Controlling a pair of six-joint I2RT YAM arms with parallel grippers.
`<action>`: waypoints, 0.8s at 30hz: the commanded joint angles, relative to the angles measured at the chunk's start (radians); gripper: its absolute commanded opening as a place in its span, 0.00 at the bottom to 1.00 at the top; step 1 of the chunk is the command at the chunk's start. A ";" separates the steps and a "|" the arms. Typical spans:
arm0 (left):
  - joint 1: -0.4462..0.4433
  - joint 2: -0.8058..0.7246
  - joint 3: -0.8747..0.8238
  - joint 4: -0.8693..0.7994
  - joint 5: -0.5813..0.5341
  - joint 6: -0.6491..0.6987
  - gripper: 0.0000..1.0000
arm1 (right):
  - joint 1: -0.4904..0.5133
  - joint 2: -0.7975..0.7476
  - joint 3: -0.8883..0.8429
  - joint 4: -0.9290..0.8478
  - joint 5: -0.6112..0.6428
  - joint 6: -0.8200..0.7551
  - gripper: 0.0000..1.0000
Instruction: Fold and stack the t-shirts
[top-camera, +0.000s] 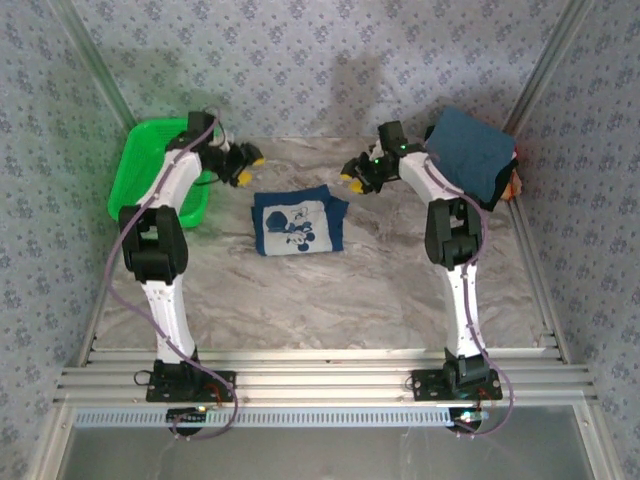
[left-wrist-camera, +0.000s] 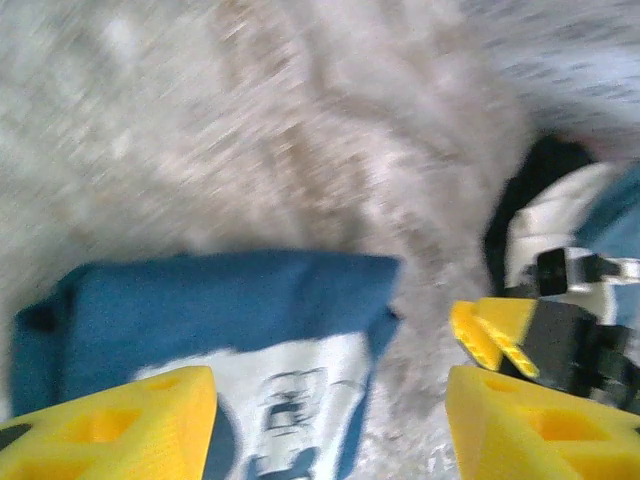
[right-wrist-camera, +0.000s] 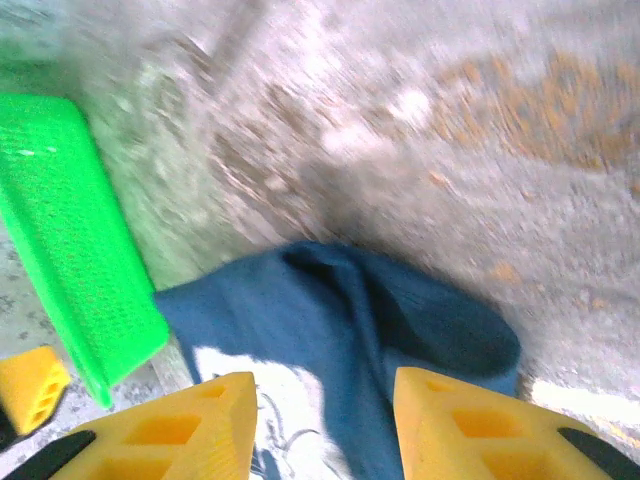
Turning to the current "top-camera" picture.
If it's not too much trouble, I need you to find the dark blue printed t-shirt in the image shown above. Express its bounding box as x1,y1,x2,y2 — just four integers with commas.
252,184,350,258

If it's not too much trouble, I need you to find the green plastic mesh basket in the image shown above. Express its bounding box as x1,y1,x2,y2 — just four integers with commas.
108,117,211,230

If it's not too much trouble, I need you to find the folded steel blue t-shirt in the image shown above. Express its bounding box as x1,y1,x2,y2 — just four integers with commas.
424,107,517,199

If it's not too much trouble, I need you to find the folded black t-shirt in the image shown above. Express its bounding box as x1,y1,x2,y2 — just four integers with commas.
482,159,519,212

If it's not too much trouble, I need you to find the folded red orange t-shirt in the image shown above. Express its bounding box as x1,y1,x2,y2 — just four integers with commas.
502,144,524,201

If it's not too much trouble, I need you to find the black controller board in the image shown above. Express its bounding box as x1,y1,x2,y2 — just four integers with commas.
448,407,489,426
166,405,210,424

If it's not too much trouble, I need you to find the grey metal panel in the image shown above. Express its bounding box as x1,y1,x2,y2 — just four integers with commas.
59,424,596,480

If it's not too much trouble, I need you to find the aluminium frame post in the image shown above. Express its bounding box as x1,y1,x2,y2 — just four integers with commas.
502,0,597,132
52,0,142,139

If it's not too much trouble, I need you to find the aluminium mounting rail frame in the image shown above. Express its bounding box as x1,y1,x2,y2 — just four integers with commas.
52,347,599,407

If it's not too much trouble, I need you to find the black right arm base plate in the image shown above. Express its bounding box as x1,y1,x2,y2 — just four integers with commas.
410,368,504,402

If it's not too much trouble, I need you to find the aluminium side rail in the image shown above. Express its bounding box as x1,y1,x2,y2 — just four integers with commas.
74,219,132,369
507,197,571,364

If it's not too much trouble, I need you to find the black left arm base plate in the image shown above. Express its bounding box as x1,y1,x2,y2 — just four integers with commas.
144,368,237,404

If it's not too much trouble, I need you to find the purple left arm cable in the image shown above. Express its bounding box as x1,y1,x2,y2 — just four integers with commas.
107,105,242,442

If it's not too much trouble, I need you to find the grey slotted cable duct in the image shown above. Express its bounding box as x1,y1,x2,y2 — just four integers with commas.
73,407,501,430

